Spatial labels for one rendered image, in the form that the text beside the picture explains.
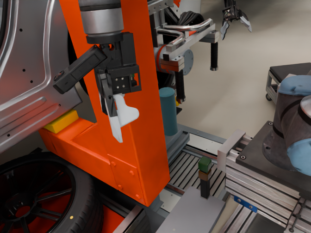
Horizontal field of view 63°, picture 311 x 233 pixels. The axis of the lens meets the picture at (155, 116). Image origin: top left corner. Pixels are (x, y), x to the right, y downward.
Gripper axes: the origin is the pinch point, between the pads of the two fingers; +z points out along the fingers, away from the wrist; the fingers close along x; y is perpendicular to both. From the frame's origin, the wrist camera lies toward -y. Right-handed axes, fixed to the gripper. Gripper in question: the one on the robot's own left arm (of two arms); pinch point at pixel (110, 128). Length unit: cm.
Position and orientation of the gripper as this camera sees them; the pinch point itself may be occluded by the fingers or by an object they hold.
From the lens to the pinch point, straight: 57.3
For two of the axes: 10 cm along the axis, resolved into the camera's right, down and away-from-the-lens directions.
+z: 0.8, 9.0, 4.3
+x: -3.4, -3.8, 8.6
